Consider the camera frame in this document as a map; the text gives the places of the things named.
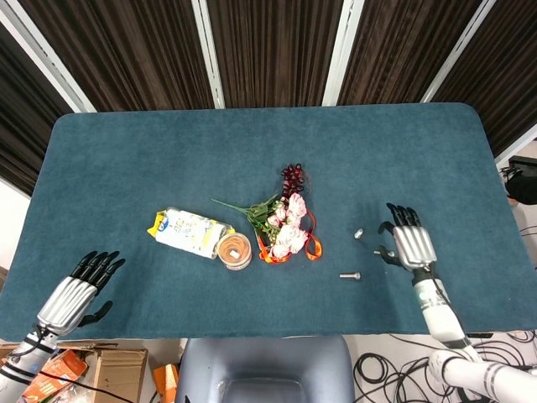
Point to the grey blue chair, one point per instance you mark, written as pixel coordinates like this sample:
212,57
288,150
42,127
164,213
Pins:
264,361

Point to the black table control bar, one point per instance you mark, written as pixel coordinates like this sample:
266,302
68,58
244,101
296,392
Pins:
480,335

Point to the teal table cloth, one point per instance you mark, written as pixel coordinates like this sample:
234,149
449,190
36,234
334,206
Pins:
168,147

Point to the orange printed carton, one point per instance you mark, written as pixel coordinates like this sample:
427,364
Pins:
63,369

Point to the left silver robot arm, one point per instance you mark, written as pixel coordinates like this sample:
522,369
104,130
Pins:
21,357

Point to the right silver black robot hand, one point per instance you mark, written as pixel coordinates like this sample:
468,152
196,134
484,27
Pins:
413,247

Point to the orange satin ribbon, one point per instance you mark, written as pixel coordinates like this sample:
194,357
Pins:
312,252

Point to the white partition post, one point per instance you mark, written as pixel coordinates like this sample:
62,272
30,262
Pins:
342,54
518,144
210,54
459,50
48,63

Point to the dark purple artificial grapes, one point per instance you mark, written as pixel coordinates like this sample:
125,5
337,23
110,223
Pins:
291,178

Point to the orange snack packet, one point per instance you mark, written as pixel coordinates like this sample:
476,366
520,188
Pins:
165,378

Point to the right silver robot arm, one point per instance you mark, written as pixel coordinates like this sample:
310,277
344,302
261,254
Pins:
436,310

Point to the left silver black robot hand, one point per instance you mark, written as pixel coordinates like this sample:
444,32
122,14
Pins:
67,304

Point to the white yellow snack bag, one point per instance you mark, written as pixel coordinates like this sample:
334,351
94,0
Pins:
189,231

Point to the dark ribbed partition panel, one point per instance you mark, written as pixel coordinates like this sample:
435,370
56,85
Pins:
503,75
134,50
25,117
398,46
272,50

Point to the pink artificial flower bouquet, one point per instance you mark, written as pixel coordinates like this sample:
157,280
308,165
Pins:
289,237

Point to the brown cardboard box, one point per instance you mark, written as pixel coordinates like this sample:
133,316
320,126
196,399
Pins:
121,369

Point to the black bag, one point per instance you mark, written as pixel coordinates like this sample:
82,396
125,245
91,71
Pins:
522,180

